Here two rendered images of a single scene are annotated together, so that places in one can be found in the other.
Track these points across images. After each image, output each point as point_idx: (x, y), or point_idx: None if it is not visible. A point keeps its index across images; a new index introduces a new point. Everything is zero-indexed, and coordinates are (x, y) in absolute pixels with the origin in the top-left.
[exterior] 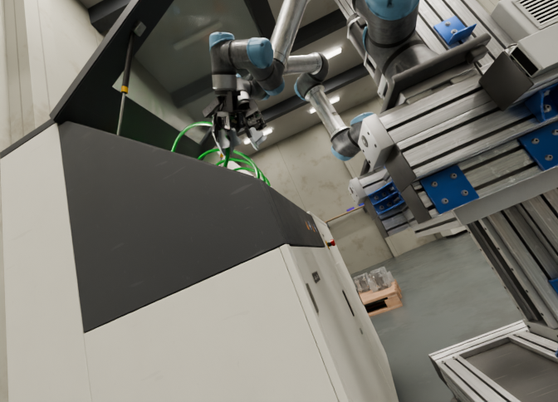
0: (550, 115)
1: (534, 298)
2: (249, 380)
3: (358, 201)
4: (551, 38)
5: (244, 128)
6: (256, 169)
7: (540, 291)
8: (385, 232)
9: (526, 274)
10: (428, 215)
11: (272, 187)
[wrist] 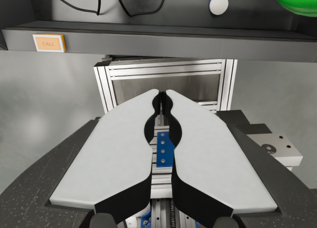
0: None
1: (157, 117)
2: None
3: (251, 134)
4: None
5: (3, 203)
6: (295, 6)
7: (155, 120)
8: (221, 113)
9: (157, 125)
10: (96, 118)
11: (43, 51)
